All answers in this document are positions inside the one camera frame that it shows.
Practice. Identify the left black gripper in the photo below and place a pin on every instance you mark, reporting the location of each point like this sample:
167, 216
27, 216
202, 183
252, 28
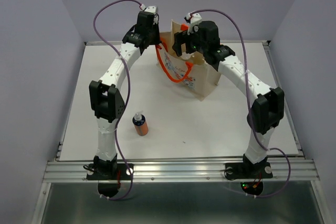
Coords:
156, 40

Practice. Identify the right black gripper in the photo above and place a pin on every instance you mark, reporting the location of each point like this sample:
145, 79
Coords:
180, 38

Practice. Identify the cream canvas bag orange handles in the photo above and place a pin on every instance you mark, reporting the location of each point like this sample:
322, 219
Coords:
195, 74

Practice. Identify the orange bottle blue cap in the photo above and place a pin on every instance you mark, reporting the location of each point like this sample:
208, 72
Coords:
140, 124

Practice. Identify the clear amber liquid bottle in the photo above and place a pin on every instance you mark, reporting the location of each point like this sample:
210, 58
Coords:
186, 56

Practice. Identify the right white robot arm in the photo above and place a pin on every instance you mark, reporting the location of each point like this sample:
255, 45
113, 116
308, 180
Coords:
265, 104

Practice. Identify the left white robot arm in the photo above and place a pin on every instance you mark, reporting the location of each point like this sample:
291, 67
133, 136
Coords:
105, 97

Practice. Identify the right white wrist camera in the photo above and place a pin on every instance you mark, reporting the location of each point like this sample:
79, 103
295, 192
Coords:
193, 19

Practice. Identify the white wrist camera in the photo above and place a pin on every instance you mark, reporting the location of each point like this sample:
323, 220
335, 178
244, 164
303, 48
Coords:
193, 19
151, 9

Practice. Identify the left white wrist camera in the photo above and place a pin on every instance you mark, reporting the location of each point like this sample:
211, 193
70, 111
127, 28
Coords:
151, 9

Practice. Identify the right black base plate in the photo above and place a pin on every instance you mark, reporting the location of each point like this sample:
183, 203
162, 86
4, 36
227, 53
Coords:
251, 176

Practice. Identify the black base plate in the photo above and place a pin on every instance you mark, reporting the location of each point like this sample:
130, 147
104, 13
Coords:
251, 176
110, 183

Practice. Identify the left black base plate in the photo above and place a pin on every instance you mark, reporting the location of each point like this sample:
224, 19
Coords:
110, 183

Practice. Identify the aluminium frame rail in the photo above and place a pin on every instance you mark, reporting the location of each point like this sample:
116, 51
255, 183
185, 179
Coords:
179, 164

